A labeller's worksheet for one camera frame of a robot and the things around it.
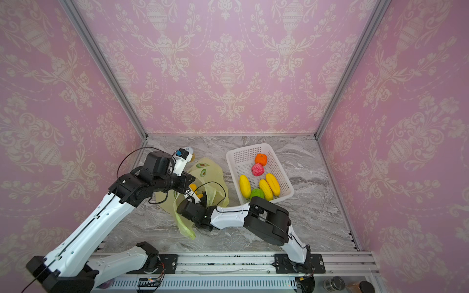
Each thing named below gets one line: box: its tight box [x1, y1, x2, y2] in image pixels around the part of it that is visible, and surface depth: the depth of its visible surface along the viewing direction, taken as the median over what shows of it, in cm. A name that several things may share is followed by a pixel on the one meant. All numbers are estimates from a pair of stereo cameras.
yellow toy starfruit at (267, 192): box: [258, 178, 274, 201], surface depth 92 cm
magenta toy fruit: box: [250, 162, 265, 177], surface depth 99 cm
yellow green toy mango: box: [238, 174, 251, 199], surface depth 93 cm
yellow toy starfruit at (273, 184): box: [265, 173, 281, 196], surface depth 94 cm
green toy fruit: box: [250, 188, 264, 199], surface depth 90 cm
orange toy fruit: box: [254, 153, 268, 167], surface depth 105 cm
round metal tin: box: [323, 275, 346, 292], surface depth 64 cm
